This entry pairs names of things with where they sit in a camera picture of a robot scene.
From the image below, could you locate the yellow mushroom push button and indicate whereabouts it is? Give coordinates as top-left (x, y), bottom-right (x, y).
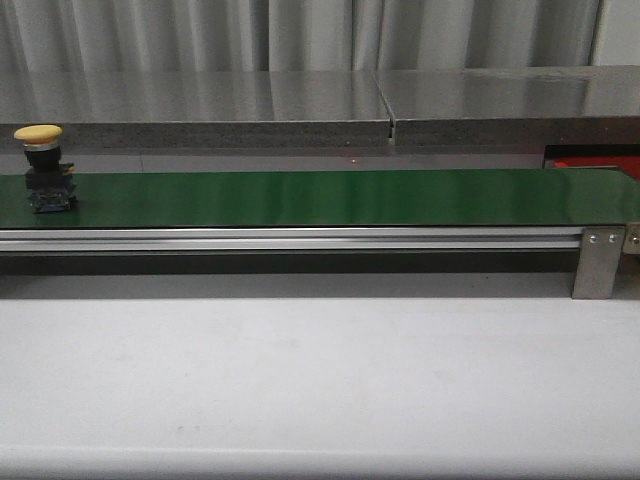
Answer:
top-left (14, 124), bottom-right (77, 214)

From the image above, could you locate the aluminium conveyor frame rail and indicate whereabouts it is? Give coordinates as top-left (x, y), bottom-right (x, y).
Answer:
top-left (0, 222), bottom-right (640, 257)

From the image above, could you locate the white pleated curtain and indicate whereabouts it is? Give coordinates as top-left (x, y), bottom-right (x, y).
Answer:
top-left (1, 1), bottom-right (639, 73)

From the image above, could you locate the green conveyor belt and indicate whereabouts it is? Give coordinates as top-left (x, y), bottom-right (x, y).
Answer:
top-left (1, 168), bottom-right (639, 229)

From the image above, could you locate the grey stone countertop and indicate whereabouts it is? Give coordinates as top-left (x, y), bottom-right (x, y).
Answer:
top-left (1, 66), bottom-right (639, 174)

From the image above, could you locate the red plastic tray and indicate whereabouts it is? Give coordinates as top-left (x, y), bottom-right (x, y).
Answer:
top-left (549, 155), bottom-right (640, 180)

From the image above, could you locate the steel conveyor support leg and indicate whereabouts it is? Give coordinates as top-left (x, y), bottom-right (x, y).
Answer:
top-left (572, 226), bottom-right (625, 300)

